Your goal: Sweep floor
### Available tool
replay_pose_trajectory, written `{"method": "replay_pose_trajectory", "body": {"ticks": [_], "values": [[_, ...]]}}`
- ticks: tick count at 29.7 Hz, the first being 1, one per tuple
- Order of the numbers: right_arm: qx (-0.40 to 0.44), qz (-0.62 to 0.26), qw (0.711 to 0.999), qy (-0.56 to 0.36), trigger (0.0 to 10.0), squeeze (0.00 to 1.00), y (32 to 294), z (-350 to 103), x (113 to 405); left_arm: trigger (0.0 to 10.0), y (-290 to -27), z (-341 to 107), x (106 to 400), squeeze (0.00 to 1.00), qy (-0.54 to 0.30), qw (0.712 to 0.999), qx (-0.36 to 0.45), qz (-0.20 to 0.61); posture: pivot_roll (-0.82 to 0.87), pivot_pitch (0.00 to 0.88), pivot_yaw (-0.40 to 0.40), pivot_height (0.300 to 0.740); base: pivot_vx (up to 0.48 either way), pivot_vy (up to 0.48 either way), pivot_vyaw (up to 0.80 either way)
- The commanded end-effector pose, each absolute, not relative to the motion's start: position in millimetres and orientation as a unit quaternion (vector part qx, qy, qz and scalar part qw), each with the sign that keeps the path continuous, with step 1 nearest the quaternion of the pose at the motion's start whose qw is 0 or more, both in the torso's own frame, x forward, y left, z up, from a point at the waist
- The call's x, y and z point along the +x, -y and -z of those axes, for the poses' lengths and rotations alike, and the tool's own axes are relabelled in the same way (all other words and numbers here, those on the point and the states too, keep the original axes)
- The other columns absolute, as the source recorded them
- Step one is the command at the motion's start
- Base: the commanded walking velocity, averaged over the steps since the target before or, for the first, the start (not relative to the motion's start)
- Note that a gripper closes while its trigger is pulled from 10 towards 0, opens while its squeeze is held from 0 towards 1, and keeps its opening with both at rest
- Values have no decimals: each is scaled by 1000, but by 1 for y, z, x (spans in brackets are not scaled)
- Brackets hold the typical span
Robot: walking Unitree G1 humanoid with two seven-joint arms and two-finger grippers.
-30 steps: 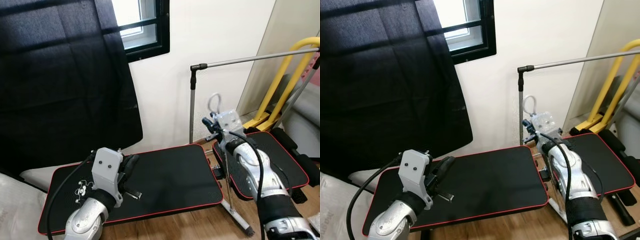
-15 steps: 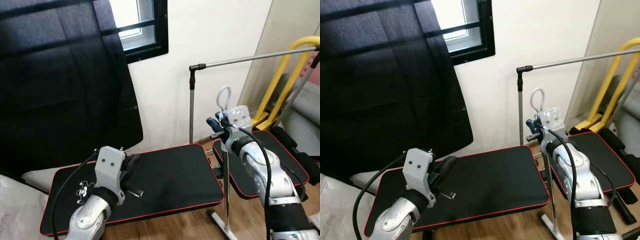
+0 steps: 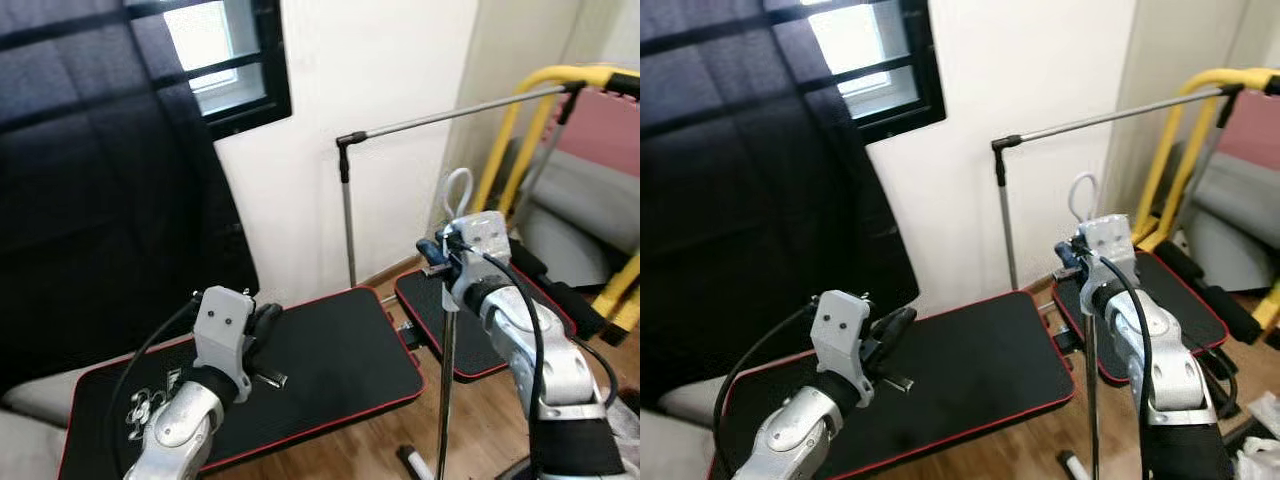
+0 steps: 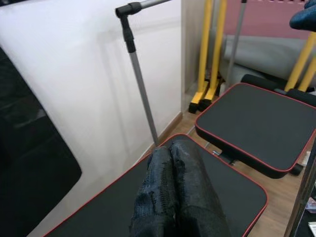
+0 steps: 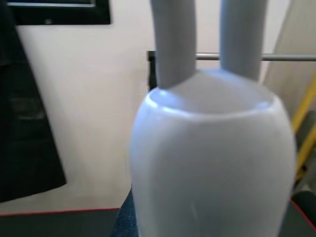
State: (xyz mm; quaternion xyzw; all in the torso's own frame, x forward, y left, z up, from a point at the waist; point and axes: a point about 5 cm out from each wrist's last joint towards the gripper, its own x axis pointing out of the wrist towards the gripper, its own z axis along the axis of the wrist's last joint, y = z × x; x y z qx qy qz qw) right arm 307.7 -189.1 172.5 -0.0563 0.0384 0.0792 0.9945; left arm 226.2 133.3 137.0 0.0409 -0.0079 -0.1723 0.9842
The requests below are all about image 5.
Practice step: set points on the silver garment rack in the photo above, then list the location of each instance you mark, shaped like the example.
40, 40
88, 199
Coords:
284, 58

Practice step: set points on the yellow metal exercise frame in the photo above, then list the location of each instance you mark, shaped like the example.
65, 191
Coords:
306, 103

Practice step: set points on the black framed window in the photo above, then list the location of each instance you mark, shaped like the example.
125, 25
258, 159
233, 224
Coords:
103, 14

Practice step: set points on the large black red-trimmed bench pad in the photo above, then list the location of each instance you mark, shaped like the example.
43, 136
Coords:
61, 224

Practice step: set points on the black hanging cloth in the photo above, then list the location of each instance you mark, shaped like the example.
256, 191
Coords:
24, 123

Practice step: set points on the small black red-trimmed bench pad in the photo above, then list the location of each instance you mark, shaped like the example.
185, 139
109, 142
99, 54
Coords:
293, 222

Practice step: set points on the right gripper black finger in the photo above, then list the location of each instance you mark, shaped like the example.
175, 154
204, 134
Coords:
126, 217

